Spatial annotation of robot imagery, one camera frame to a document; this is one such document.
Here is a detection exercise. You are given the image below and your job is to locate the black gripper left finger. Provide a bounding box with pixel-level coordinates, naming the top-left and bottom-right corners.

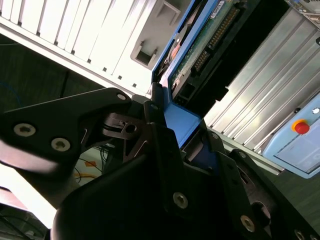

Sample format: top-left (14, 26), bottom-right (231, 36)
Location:
top-left (0, 82), bottom-right (196, 220)

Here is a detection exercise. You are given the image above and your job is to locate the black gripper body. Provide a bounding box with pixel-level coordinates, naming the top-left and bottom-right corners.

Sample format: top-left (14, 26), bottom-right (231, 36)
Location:
top-left (49, 152), bottom-right (242, 240)

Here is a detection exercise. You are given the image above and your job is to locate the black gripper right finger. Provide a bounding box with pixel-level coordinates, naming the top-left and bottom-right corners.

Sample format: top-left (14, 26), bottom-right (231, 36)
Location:
top-left (204, 124), bottom-right (320, 240)

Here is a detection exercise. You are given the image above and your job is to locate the hard disk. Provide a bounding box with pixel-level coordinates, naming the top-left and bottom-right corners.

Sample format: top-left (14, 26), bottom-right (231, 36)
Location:
top-left (151, 0), bottom-right (292, 179)

